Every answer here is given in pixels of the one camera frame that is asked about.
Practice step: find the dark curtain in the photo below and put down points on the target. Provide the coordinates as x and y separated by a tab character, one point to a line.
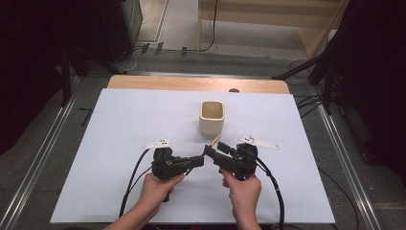
25	64
376	80

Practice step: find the metal floor rail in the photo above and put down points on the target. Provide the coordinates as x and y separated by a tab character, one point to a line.
41	159
198	74
344	159

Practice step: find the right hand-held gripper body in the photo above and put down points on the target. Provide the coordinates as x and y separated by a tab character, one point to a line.
242	163

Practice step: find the light wooden furniture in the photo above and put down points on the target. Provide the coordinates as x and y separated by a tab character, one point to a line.
316	41

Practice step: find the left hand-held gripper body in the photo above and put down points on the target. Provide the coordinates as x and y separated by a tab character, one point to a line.
167	166

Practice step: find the person's right hand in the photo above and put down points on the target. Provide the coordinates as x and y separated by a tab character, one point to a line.
244	195

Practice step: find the black metal stand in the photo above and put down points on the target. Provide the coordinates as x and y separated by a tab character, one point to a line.
327	92
65	83

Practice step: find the cream square cup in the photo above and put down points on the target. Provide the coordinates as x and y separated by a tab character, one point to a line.
211	123

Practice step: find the white table sheet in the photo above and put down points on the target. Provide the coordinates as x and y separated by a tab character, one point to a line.
127	111

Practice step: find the wooden table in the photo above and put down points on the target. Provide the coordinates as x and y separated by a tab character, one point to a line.
191	83

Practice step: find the person's left hand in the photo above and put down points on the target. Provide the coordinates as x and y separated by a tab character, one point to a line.
156	195

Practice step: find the black cabinet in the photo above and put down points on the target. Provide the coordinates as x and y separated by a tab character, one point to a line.
118	28

